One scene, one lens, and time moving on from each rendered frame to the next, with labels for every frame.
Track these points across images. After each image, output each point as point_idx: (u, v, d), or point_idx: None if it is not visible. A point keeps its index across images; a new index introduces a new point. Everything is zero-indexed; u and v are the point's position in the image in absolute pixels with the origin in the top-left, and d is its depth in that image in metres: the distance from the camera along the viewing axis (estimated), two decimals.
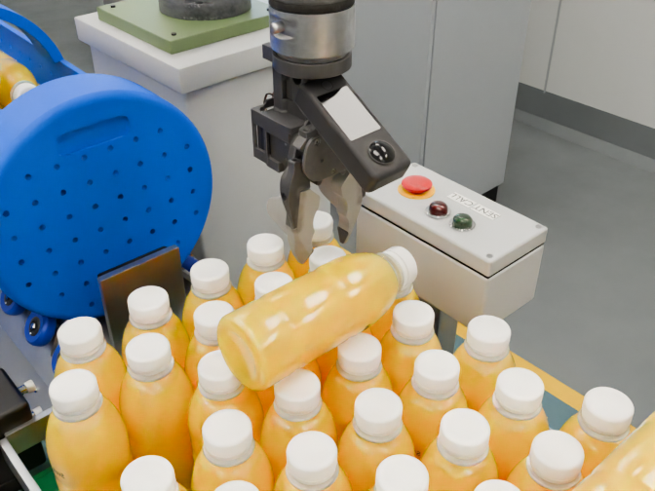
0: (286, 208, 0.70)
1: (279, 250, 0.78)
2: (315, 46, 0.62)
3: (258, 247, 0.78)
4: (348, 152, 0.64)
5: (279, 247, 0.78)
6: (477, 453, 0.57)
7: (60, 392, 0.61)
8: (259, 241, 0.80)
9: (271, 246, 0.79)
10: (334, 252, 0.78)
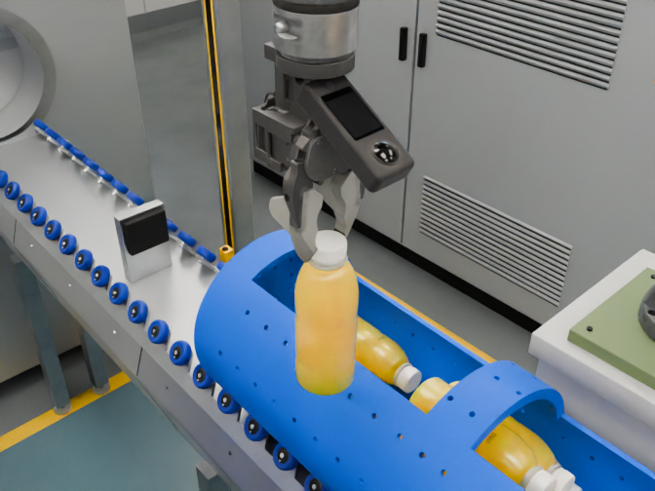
0: (289, 209, 0.70)
1: None
2: (320, 46, 0.62)
3: None
4: (353, 152, 0.64)
5: None
6: None
7: None
8: None
9: None
10: (334, 237, 0.76)
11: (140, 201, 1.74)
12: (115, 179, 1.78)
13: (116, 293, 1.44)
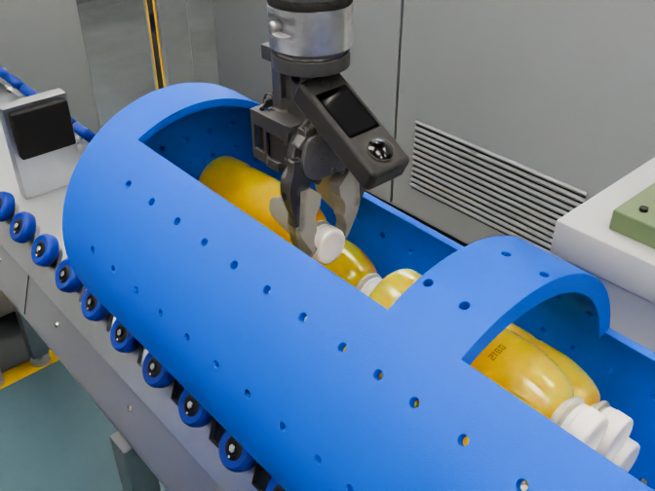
0: (287, 208, 0.70)
1: None
2: (313, 44, 0.62)
3: None
4: (347, 149, 0.64)
5: None
6: None
7: None
8: None
9: None
10: (337, 245, 0.76)
11: None
12: (24, 84, 1.43)
13: None
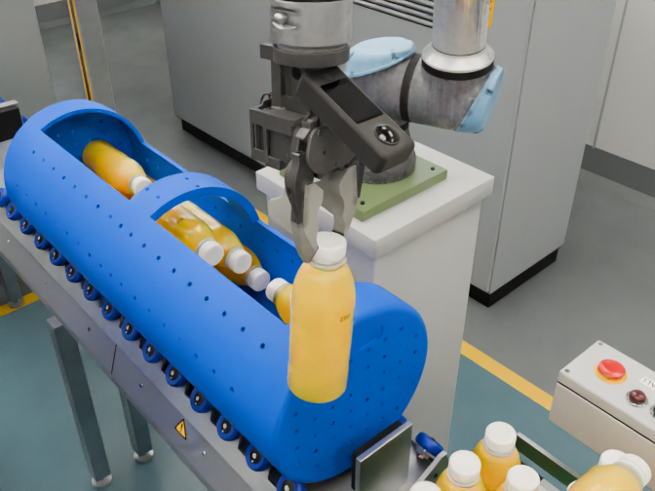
0: (291, 204, 0.70)
1: (515, 440, 0.94)
2: (319, 34, 0.64)
3: (497, 438, 0.95)
4: (355, 134, 0.65)
5: (515, 438, 0.95)
6: None
7: None
8: (495, 430, 0.96)
9: (508, 436, 0.95)
10: None
11: None
12: None
13: None
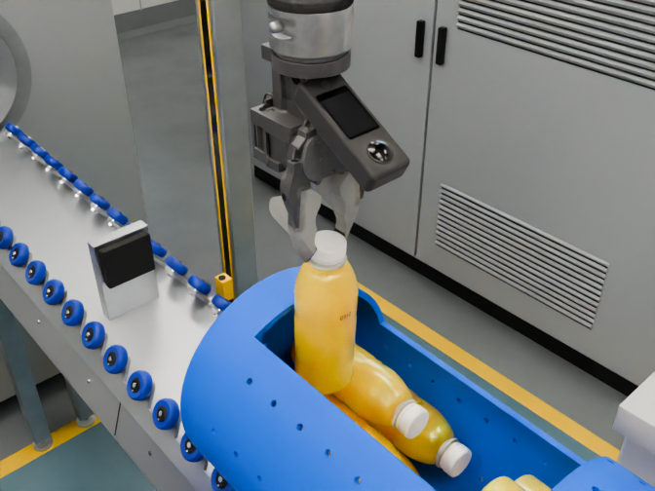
0: (287, 209, 0.70)
1: None
2: (314, 45, 0.62)
3: None
4: (347, 151, 0.64)
5: None
6: None
7: None
8: None
9: None
10: (423, 421, 0.87)
11: (124, 219, 1.49)
12: (95, 194, 1.53)
13: (90, 335, 1.19)
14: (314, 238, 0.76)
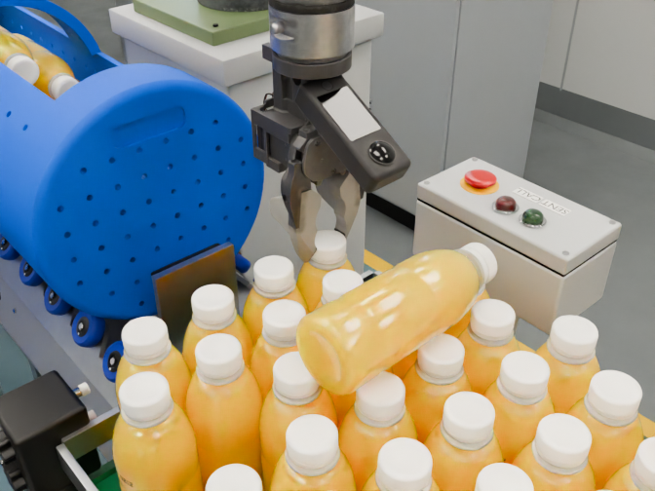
0: (288, 209, 0.70)
1: (342, 247, 0.75)
2: (315, 46, 0.62)
3: (321, 245, 0.75)
4: (348, 152, 0.63)
5: (342, 245, 0.75)
6: (578, 461, 0.54)
7: (132, 396, 0.58)
8: (321, 237, 0.76)
9: (334, 243, 0.75)
10: None
11: None
12: None
13: None
14: None
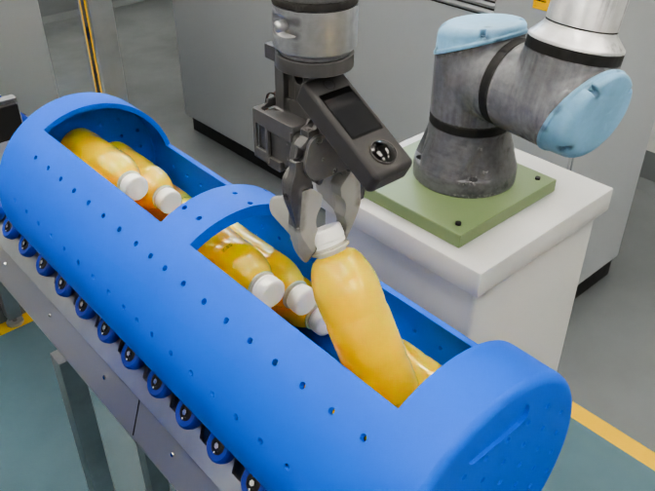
0: (288, 208, 0.70)
1: (336, 227, 0.74)
2: (318, 45, 0.62)
3: (316, 232, 0.75)
4: (350, 151, 0.64)
5: (335, 225, 0.75)
6: None
7: None
8: (317, 230, 0.76)
9: (328, 227, 0.75)
10: (175, 201, 1.16)
11: None
12: None
13: None
14: (131, 184, 1.09)
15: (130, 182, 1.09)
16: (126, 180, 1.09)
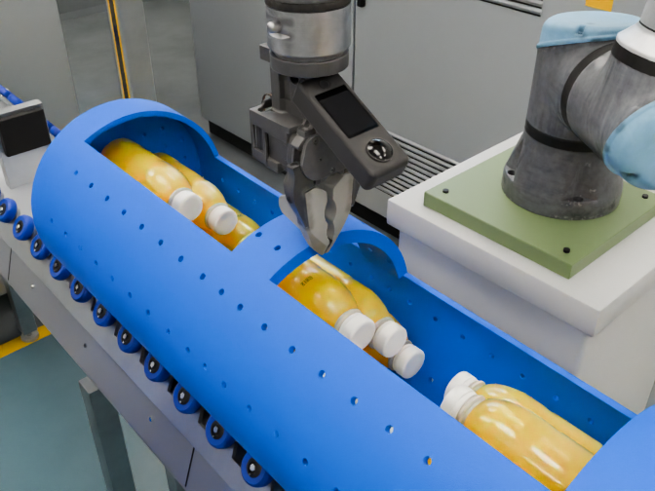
0: (293, 210, 0.71)
1: (459, 386, 0.69)
2: (312, 45, 0.62)
3: (444, 404, 0.69)
4: (346, 150, 0.64)
5: (457, 385, 0.69)
6: None
7: None
8: None
9: (454, 393, 0.69)
10: (231, 220, 1.04)
11: None
12: (12, 94, 1.70)
13: None
14: (184, 204, 0.97)
15: (183, 201, 0.96)
16: (178, 199, 0.97)
